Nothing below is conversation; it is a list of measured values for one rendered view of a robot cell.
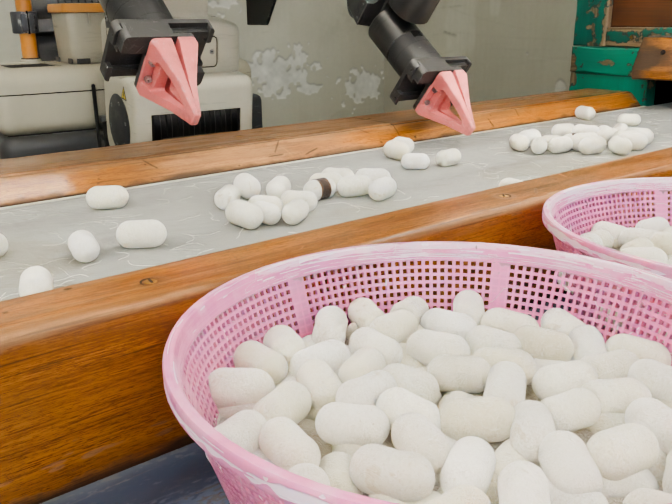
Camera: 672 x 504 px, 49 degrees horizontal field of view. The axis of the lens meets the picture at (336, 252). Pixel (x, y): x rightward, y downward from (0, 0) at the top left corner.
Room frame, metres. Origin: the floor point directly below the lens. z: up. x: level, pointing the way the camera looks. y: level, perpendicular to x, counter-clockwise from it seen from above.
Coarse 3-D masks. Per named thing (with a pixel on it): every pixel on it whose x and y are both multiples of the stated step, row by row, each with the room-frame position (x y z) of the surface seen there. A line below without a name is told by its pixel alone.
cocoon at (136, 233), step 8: (120, 224) 0.52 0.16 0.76; (128, 224) 0.52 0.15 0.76; (136, 224) 0.52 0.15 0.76; (144, 224) 0.52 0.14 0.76; (152, 224) 0.52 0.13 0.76; (160, 224) 0.52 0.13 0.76; (120, 232) 0.51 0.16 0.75; (128, 232) 0.51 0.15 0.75; (136, 232) 0.51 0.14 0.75; (144, 232) 0.51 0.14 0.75; (152, 232) 0.51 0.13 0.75; (160, 232) 0.52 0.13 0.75; (120, 240) 0.51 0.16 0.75; (128, 240) 0.51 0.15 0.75; (136, 240) 0.51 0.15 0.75; (144, 240) 0.51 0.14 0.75; (152, 240) 0.51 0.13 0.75; (160, 240) 0.52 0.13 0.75
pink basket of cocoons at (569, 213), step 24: (576, 192) 0.57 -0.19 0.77; (600, 192) 0.59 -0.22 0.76; (624, 192) 0.60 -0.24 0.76; (648, 192) 0.60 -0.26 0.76; (552, 216) 0.52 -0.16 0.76; (576, 216) 0.56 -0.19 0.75; (600, 216) 0.58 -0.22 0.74; (624, 216) 0.59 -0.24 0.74; (576, 240) 0.44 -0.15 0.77; (624, 264) 0.40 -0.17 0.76; (648, 264) 0.39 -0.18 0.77; (624, 288) 0.41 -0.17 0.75; (576, 312) 0.48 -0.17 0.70; (648, 336) 0.41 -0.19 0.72
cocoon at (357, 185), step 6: (342, 180) 0.67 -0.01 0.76; (348, 180) 0.67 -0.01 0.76; (354, 180) 0.67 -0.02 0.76; (360, 180) 0.67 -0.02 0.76; (366, 180) 0.67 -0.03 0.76; (342, 186) 0.66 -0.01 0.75; (348, 186) 0.66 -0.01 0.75; (354, 186) 0.66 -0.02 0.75; (360, 186) 0.67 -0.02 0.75; (366, 186) 0.67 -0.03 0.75; (342, 192) 0.66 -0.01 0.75; (348, 192) 0.66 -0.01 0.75; (354, 192) 0.67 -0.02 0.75; (360, 192) 0.67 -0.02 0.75; (366, 192) 0.67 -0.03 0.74
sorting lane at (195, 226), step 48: (432, 144) 0.95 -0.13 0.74; (480, 144) 0.95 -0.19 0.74; (144, 192) 0.70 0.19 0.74; (192, 192) 0.70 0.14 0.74; (336, 192) 0.69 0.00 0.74; (432, 192) 0.69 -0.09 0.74; (48, 240) 0.54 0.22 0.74; (192, 240) 0.54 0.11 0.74; (240, 240) 0.54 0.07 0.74; (0, 288) 0.44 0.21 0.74
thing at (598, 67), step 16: (576, 48) 1.44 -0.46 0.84; (592, 48) 1.41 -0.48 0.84; (608, 48) 1.39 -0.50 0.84; (624, 48) 1.36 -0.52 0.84; (576, 64) 1.44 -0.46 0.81; (592, 64) 1.41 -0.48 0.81; (608, 64) 1.38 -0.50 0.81; (624, 64) 1.36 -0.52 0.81; (576, 80) 1.43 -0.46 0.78; (592, 80) 1.41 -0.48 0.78; (608, 80) 1.38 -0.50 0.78; (624, 80) 1.36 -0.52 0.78; (640, 80) 1.33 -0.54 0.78; (656, 80) 1.37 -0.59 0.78; (640, 96) 1.33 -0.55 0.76; (656, 96) 1.37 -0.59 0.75
